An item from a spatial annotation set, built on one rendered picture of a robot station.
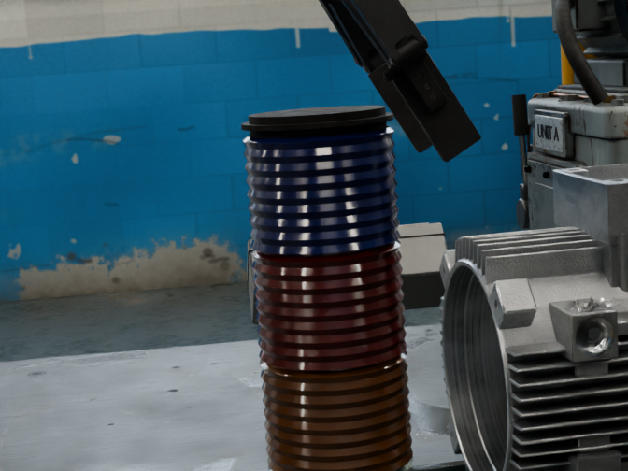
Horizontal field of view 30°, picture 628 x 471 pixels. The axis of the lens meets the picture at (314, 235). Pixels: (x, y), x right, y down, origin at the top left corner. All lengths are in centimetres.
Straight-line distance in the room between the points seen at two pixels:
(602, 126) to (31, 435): 77
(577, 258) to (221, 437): 71
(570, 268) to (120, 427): 82
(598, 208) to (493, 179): 581
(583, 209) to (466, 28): 572
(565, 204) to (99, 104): 565
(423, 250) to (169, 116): 541
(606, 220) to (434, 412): 70
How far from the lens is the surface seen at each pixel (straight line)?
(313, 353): 45
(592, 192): 79
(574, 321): 72
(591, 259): 78
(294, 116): 44
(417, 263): 100
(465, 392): 89
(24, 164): 648
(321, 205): 44
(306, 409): 46
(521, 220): 159
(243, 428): 142
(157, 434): 144
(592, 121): 132
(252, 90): 638
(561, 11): 136
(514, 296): 73
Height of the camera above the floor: 124
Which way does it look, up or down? 9 degrees down
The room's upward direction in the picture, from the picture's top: 4 degrees counter-clockwise
